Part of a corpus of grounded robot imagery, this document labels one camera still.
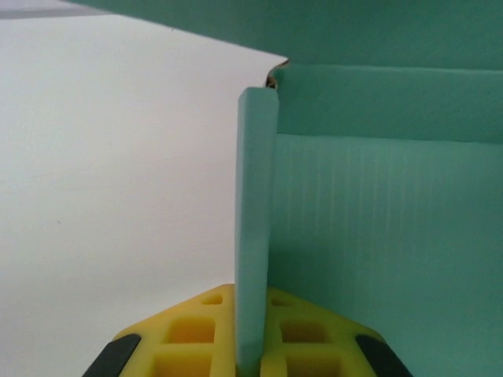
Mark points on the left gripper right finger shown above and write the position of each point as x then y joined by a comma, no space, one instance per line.
314,337

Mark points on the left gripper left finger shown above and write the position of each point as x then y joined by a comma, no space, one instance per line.
188,334

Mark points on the green cardboard box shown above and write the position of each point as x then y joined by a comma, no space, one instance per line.
353,235

